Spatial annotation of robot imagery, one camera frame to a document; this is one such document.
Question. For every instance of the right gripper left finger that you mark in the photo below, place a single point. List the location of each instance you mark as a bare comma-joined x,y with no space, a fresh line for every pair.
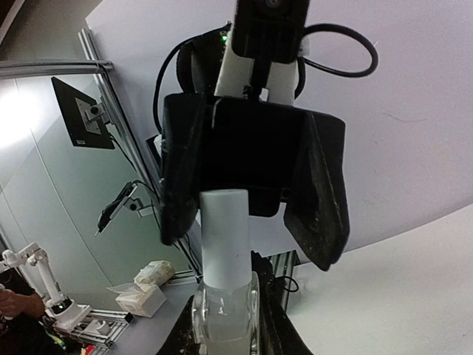
181,339

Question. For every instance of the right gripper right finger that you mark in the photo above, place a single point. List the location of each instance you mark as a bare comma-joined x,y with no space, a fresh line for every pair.
277,333

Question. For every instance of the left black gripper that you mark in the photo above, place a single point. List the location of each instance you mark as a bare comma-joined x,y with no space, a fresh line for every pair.
255,146

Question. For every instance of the clear nail polish bottle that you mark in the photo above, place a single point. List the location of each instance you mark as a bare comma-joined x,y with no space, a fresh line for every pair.
226,322

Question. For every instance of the white nail polish cap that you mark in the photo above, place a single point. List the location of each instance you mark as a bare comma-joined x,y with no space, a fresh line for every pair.
226,245

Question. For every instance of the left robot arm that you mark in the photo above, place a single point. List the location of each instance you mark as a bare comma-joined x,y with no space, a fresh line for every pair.
198,61

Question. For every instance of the white tissue box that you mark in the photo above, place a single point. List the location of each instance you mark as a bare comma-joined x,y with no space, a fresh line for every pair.
139,300

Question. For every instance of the tissue pack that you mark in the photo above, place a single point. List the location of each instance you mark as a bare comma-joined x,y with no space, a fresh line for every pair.
156,272

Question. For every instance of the black monitor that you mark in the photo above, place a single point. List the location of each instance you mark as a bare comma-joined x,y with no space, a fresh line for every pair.
84,118

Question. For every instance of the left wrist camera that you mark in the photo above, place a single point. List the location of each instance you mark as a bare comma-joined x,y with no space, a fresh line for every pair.
262,49

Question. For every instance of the mounted camera on bracket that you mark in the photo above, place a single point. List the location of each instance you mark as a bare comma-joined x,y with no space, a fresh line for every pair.
125,199

